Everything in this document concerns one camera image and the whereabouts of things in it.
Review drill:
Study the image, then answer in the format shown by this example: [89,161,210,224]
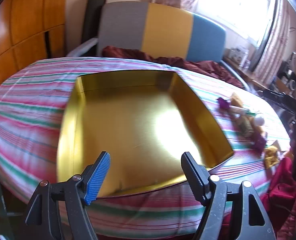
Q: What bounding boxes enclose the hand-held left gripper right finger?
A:
[181,152,276,240]

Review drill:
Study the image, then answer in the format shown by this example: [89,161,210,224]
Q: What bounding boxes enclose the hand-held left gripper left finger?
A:
[25,151,111,240]

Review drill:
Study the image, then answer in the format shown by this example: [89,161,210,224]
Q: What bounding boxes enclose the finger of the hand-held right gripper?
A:
[262,89,296,114]

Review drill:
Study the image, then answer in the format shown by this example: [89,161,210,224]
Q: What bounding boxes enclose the yellow cake packet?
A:
[264,145,280,169]

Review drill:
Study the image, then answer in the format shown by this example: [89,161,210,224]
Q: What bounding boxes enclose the purple snack packet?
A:
[217,97,231,110]
[252,133,268,154]

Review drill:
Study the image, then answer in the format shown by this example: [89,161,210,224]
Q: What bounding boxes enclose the cracker packet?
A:
[237,117,255,138]

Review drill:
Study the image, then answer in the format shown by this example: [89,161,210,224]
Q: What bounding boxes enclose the pale yellow sponge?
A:
[230,92,244,107]

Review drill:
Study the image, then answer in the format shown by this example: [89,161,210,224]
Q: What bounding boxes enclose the gold metal tin box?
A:
[55,70,235,197]

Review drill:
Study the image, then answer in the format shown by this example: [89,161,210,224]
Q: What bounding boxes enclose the black device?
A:
[276,52,296,90]

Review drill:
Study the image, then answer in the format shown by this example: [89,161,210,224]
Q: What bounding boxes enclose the wooden side desk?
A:
[223,55,270,92]

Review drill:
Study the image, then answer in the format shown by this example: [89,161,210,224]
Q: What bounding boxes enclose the white containers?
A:
[228,46,250,67]

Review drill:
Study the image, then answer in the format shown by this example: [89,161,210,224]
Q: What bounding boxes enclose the maroon blanket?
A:
[102,45,246,88]

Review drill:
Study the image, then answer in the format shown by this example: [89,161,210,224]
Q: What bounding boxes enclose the bright window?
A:
[188,0,276,48]

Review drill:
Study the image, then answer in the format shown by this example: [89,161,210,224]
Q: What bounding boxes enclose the white pillow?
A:
[66,38,98,57]

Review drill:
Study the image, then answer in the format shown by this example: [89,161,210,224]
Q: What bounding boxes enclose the black rolled mat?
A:
[82,0,106,57]

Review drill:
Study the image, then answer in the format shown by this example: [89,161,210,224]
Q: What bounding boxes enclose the wooden wardrobe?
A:
[0,0,69,90]

